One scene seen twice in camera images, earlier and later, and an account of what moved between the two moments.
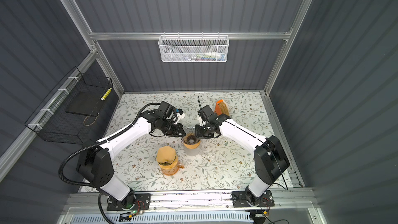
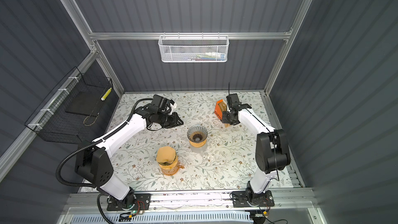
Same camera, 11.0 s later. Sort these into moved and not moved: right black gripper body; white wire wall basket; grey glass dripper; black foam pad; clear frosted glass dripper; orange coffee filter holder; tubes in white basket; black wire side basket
Moved: clear frosted glass dripper; right black gripper body; grey glass dripper
Not moved: black wire side basket; tubes in white basket; white wire wall basket; black foam pad; orange coffee filter holder
